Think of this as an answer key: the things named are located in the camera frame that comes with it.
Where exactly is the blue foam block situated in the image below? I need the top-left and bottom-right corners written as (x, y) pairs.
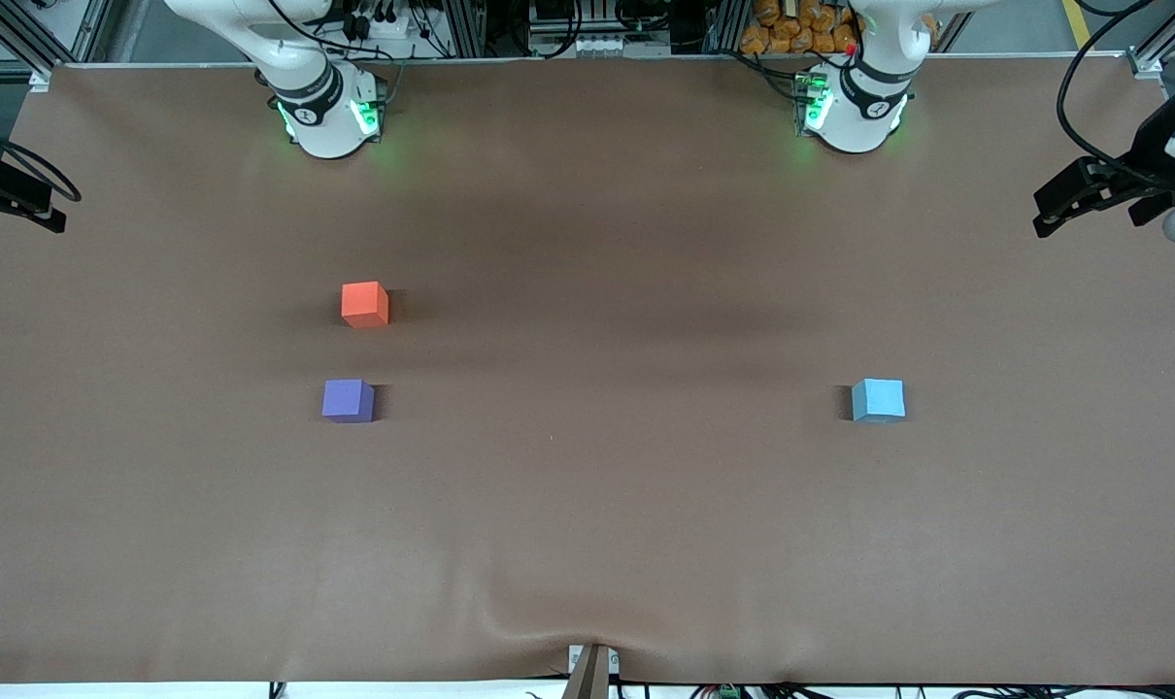
top-left (851, 378), bottom-right (907, 425)

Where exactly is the orange foam block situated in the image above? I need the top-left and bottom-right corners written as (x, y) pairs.
top-left (341, 281), bottom-right (390, 329)

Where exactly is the purple foam block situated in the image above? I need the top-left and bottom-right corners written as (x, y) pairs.
top-left (321, 379), bottom-right (376, 424)

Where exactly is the orange fruit pile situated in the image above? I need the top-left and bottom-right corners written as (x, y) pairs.
top-left (740, 0), bottom-right (862, 56)

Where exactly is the power strip with black plugs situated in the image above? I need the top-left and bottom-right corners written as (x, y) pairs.
top-left (340, 0), bottom-right (425, 42)

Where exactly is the brown table mat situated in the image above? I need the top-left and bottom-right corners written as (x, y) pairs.
top-left (0, 58), bottom-right (1175, 686)

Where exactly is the white power strip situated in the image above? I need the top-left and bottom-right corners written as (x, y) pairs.
top-left (529, 29), bottom-right (672, 58)

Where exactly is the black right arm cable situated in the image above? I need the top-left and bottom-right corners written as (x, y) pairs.
top-left (0, 116), bottom-right (83, 205)

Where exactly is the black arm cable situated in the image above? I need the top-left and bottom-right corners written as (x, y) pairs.
top-left (0, 116), bottom-right (83, 205)
top-left (1057, 29), bottom-right (1171, 187)

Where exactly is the aluminium frame post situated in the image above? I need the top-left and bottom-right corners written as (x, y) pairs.
top-left (1126, 39), bottom-right (1175, 81)
top-left (0, 0), bottom-right (113, 90)

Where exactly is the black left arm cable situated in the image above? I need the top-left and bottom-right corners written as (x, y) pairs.
top-left (1057, 29), bottom-right (1171, 187)

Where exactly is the metal table edge bracket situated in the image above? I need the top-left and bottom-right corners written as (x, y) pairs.
top-left (568, 643), bottom-right (621, 699)

